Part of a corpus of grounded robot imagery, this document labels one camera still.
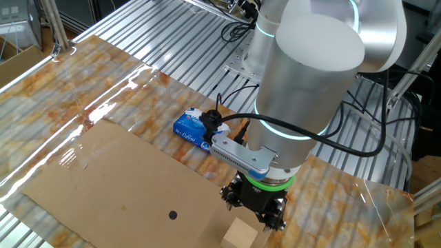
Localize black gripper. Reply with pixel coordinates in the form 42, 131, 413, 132
219, 174, 289, 233

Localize light wooden cube block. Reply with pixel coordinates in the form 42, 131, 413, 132
220, 216, 259, 248

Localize blue white tissue pack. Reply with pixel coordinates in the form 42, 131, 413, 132
172, 107, 231, 154

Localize brown cardboard sheet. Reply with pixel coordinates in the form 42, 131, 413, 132
22, 118, 273, 248

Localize wooden boards pile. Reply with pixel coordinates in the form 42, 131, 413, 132
411, 154, 441, 248

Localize clear tape piece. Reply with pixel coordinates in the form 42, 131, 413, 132
57, 139, 114, 172

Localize marble pattern plastic sheet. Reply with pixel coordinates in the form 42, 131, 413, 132
0, 34, 416, 248

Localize open brown cardboard box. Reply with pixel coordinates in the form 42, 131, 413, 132
0, 36, 45, 89

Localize grey metal cabinet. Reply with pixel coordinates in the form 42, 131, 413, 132
0, 0, 43, 49

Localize green flange ring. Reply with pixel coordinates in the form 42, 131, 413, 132
243, 173, 296, 192

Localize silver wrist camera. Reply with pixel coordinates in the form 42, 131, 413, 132
209, 132, 279, 180

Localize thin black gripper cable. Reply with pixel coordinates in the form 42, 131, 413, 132
216, 84, 260, 144

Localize thick black camera cable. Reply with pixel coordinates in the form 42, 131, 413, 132
198, 68, 392, 158

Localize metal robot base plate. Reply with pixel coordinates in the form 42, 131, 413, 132
225, 37, 276, 87

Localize grey translucent hose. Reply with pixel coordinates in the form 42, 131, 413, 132
340, 101, 413, 182

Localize black coiled cable bundle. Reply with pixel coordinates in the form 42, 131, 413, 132
220, 0, 263, 44

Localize diagonal aluminium frame strut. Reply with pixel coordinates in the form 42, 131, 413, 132
387, 32, 441, 110
39, 0, 72, 58

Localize aluminium frame rail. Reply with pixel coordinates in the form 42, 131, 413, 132
0, 54, 59, 96

